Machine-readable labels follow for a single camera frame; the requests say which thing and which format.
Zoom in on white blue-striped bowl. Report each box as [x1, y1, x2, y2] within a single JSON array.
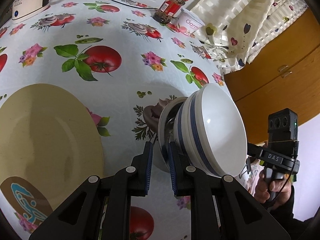
[[189, 83, 247, 177], [174, 96, 201, 167]]

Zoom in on stainless steel bowl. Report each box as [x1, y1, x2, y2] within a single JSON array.
[[153, 97, 187, 173]]

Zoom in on tan plate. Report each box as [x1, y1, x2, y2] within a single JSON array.
[[1, 83, 104, 225]]

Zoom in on person's right hand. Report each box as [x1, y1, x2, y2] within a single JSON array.
[[254, 171, 293, 209]]

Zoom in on wooden cabinet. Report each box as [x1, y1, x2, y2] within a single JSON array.
[[225, 9, 319, 144]]

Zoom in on fruit-pattern tablecloth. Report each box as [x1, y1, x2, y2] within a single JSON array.
[[1, 0, 230, 239]]

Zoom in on cream heart-pattern curtain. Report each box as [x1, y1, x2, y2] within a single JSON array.
[[191, 0, 308, 75]]

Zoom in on white yogurt tub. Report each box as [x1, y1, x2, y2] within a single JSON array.
[[175, 8, 204, 36]]

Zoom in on red-lidded sauce jar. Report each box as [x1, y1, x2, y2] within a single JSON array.
[[153, 0, 188, 25]]

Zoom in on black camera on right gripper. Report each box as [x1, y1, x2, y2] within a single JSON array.
[[268, 108, 298, 142]]

